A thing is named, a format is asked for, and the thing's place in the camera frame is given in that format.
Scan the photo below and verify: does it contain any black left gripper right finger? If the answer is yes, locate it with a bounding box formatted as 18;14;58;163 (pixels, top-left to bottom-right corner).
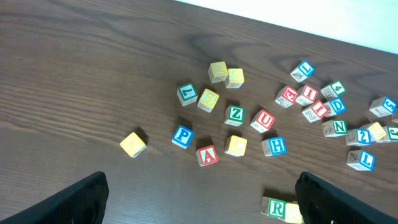
295;172;397;224

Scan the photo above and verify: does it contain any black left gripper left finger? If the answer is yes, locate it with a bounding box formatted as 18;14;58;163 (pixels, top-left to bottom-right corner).
1;171;109;224

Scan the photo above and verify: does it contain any green R letter block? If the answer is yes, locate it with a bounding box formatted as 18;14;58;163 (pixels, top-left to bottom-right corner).
261;197;286;219

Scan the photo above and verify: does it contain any blue L block lower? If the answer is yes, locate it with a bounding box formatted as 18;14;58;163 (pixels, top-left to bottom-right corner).
346;149;376;171

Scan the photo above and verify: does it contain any blue l block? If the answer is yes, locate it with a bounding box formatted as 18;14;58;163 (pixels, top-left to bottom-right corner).
346;149;376;171
290;60;315;83

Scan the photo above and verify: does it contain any blue H letter block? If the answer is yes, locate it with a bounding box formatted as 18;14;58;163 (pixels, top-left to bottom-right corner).
261;136;287;157

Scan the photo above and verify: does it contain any green N letter block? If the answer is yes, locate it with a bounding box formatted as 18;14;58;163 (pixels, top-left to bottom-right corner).
322;119;348;138

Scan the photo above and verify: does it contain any yellow block far left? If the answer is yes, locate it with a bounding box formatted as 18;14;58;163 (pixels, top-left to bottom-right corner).
120;132;147;158

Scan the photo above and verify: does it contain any blue 2 number block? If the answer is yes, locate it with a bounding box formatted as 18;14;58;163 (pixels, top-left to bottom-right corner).
345;129;372;146

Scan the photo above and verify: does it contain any yellow block near B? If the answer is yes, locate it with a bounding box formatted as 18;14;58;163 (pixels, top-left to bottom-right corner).
361;122;387;142

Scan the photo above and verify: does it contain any red I block lower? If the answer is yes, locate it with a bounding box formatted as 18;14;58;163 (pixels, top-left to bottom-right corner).
302;100;330;123

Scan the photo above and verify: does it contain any red i block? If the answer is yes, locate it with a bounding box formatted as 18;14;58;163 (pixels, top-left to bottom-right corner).
302;100;330;123
296;84;318;106

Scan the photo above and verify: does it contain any blue D block centre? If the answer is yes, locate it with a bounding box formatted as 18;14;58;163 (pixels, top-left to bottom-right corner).
324;97;346;117

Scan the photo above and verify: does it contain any blue d block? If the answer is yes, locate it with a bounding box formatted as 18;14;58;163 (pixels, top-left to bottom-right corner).
391;109;398;124
324;97;346;117

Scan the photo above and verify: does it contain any red U letter block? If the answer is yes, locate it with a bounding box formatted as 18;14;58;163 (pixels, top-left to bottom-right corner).
250;110;275;133

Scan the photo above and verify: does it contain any green J letter block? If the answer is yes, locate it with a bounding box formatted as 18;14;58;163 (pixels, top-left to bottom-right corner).
377;126;398;143

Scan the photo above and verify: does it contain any yellow C letter block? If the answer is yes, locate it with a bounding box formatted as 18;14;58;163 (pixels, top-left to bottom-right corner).
224;135;248;157

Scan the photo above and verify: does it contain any red I block upper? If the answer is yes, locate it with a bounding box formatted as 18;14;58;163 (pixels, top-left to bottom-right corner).
296;84;318;106

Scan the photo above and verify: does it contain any red E letter block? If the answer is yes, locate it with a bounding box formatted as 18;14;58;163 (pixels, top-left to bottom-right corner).
275;85;298;108

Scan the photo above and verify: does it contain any green 4 number block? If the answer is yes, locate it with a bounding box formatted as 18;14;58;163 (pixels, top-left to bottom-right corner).
320;80;346;100

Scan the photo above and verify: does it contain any blue S letter block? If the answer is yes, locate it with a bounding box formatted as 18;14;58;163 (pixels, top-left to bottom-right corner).
369;96;397;118

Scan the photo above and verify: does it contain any blue D block right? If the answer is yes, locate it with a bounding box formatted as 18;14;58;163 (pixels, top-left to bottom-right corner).
391;109;398;124

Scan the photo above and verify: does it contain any blue P letter block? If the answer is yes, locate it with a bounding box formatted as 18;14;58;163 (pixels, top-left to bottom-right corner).
172;125;194;149

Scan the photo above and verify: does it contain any red A letter block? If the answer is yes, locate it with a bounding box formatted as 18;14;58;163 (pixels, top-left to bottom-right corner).
196;145;218;167

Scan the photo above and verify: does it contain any green Z letter block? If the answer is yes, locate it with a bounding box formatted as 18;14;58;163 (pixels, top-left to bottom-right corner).
224;105;245;126

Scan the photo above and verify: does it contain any blue L block top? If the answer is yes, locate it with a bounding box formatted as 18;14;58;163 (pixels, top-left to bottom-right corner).
290;60;315;83

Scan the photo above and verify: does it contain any green block behind left gripper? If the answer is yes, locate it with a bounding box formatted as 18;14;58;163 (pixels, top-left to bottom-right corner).
177;82;198;106

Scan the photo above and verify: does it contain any yellow block beside gripper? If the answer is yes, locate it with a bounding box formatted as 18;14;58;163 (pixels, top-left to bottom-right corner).
197;88;220;113

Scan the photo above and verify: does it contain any yellow S letter block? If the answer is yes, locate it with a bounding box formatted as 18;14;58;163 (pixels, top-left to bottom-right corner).
224;68;244;88

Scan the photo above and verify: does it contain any yellow block top left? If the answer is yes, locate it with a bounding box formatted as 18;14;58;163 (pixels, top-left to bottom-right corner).
208;62;228;83

